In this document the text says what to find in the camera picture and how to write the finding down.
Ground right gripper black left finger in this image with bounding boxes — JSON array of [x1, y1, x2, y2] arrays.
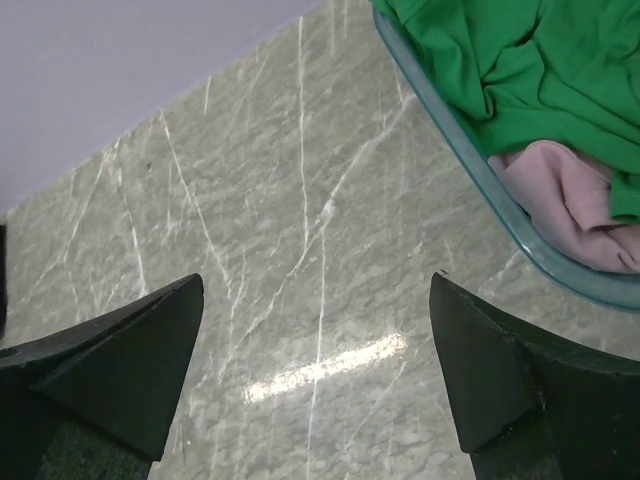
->
[[1, 274, 204, 479]]

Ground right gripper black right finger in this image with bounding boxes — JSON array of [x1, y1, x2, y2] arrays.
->
[[429, 274, 639, 479]]

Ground green tank top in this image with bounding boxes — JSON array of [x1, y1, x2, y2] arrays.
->
[[376, 1, 639, 223]]

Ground pink tank top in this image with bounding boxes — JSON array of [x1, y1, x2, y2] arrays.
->
[[488, 140, 639, 274]]

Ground teal plastic basket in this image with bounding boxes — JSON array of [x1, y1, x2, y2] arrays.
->
[[372, 9, 639, 312]]

